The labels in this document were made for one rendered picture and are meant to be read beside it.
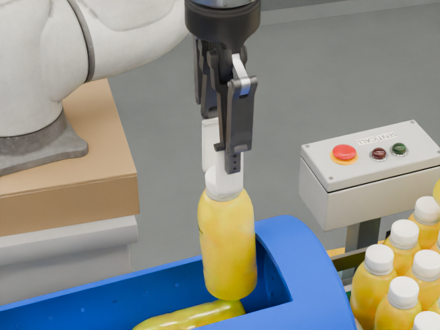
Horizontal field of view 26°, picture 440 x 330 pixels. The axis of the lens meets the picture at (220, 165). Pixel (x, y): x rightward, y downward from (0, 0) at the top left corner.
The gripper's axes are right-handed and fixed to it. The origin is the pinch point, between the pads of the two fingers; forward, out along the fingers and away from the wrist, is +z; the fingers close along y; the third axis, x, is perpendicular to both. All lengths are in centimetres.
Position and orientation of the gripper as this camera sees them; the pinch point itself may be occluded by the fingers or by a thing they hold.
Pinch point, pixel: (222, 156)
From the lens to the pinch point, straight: 105.0
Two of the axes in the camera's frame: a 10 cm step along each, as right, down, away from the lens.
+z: 0.0, 7.9, 6.2
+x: 9.4, -2.1, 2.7
